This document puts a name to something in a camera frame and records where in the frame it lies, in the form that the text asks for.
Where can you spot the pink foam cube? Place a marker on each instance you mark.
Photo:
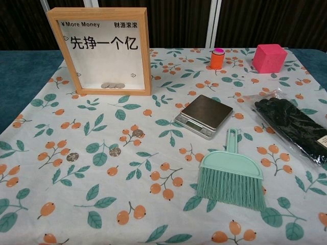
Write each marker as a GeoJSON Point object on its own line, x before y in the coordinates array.
{"type": "Point", "coordinates": [268, 60]}

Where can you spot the wooden coin box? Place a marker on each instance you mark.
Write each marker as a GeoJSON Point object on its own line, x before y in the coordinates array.
{"type": "Point", "coordinates": [102, 14]}

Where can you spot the black gloves in plastic bag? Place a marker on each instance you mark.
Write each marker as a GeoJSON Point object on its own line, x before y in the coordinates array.
{"type": "Point", "coordinates": [286, 120]}

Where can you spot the white screen frame post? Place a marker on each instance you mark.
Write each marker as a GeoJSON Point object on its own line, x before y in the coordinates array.
{"type": "Point", "coordinates": [213, 23]}
{"type": "Point", "coordinates": [90, 3]}

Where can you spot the mint green hand brush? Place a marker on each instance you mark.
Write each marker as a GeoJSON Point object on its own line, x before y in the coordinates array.
{"type": "Point", "coordinates": [230, 163]}

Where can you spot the dark slatted screen panel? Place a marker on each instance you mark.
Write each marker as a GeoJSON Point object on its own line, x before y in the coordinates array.
{"type": "Point", "coordinates": [178, 23]}
{"type": "Point", "coordinates": [276, 20]}
{"type": "Point", "coordinates": [23, 23]}

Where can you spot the floral leaf berry tablecloth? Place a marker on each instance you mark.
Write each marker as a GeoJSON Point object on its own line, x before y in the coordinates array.
{"type": "Point", "coordinates": [153, 178]}

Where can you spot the silver digital pocket scale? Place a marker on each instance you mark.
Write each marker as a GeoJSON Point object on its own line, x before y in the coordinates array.
{"type": "Point", "coordinates": [207, 109]}

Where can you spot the silver coin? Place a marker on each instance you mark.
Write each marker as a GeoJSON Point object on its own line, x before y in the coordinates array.
{"type": "Point", "coordinates": [114, 152]}
{"type": "Point", "coordinates": [112, 85]}
{"type": "Point", "coordinates": [104, 85]}
{"type": "Point", "coordinates": [72, 157]}
{"type": "Point", "coordinates": [120, 86]}
{"type": "Point", "coordinates": [138, 133]}

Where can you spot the teal velvet table cover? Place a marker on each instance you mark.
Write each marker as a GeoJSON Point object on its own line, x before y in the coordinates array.
{"type": "Point", "coordinates": [20, 89]}

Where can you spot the orange cylinder pink cap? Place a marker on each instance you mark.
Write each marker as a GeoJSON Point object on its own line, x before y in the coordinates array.
{"type": "Point", "coordinates": [216, 61]}

